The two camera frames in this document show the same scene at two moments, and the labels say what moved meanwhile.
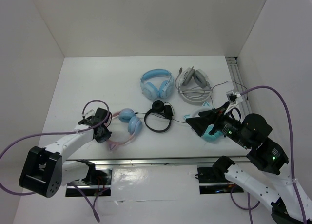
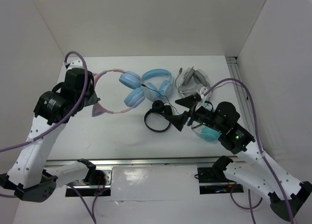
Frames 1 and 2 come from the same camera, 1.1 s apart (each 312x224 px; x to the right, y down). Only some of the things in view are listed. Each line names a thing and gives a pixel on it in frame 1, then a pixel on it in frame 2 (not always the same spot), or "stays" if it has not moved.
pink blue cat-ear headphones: x=134 y=127 -> x=134 y=96
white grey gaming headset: x=193 y=86 stays
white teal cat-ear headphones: x=205 y=135 stays
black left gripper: x=107 y=135 -> x=93 y=98
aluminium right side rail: x=234 y=70 stays
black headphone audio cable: x=150 y=113 -> x=162 y=95
